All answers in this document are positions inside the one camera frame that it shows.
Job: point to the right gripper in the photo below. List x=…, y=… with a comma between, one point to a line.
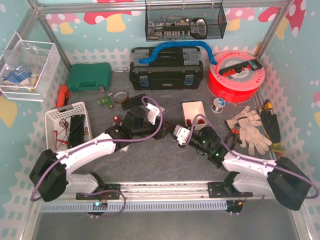
x=181, y=146

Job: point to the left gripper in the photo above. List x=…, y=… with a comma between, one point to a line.
x=158, y=128

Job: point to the black aluminium extrusion profile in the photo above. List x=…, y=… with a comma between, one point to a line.
x=134, y=101

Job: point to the brown tape roll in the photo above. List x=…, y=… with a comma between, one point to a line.
x=120, y=97

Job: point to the white peg base plate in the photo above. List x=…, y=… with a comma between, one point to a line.
x=124, y=149

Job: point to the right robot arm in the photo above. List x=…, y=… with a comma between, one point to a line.
x=281, y=178

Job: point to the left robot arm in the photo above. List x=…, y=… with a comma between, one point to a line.
x=54, y=172

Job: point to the white spring box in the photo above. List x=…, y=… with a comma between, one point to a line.
x=190, y=110

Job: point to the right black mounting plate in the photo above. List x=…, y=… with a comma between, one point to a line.
x=217, y=190

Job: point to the black mounting plate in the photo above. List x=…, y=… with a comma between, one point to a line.
x=217, y=190
x=112, y=194

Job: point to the black toolbox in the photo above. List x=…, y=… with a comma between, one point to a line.
x=175, y=68

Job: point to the green small motor part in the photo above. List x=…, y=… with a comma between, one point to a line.
x=106, y=100

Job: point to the white work glove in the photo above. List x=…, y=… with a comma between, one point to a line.
x=247, y=123

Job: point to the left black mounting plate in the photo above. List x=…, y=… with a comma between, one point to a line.
x=112, y=194

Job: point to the red filament spool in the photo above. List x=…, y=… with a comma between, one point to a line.
x=236, y=88

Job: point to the green plastic case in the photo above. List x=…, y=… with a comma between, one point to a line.
x=91, y=76

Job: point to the black board in basket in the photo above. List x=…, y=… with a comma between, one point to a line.
x=76, y=131

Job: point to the black work glove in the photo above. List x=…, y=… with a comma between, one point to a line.
x=271, y=126

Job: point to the white perforated basket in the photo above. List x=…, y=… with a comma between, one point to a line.
x=58, y=125

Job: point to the black red terminal strip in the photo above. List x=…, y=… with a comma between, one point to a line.
x=252, y=64

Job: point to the blue white cloth glove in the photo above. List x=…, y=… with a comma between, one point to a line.
x=19, y=76

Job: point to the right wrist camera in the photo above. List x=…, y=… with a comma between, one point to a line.
x=180, y=131

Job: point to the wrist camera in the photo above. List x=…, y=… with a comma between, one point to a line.
x=153, y=113
x=180, y=131

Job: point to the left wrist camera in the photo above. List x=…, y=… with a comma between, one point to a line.
x=153, y=113

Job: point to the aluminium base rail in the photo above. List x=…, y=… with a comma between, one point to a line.
x=175, y=188

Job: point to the solder wire spool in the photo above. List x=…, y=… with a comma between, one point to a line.
x=218, y=105

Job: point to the red handled pliers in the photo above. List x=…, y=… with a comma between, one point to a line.
x=235, y=136

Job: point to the grey slotted cable duct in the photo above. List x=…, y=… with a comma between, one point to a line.
x=152, y=206

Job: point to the black wire mesh basket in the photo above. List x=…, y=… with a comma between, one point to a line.
x=184, y=22

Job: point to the orange handled tool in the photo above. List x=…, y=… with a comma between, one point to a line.
x=63, y=96

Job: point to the clear acrylic wall box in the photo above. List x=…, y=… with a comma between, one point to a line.
x=42, y=58

